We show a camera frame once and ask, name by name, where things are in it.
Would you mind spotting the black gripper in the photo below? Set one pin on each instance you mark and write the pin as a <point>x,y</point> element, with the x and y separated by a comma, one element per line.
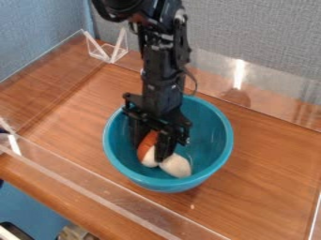
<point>155,111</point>

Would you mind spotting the white brown toy mushroom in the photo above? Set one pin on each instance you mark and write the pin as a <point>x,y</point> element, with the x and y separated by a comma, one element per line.
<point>174,165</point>

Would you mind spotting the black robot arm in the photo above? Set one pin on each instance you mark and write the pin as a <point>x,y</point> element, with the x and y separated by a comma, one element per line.
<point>158,21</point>

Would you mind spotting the blue bowl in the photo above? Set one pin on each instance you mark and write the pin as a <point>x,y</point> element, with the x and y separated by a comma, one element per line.
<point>207,152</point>

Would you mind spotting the clear acrylic front barrier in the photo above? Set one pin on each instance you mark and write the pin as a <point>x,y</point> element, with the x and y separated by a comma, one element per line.
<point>110,210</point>

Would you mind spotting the clear acrylic barrier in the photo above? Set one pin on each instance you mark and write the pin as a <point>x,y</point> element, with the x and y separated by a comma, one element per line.
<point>110,210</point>
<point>35,88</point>
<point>272,92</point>

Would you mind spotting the clear acrylic left barrier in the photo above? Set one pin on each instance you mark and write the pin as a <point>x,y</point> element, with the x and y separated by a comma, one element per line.
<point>35,88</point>

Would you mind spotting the clear acrylic back barrier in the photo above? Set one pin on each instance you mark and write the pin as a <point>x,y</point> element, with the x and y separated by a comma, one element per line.
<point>272,92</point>

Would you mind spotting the clear acrylic corner bracket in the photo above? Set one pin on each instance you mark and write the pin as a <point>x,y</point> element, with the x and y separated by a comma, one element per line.
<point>108,53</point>

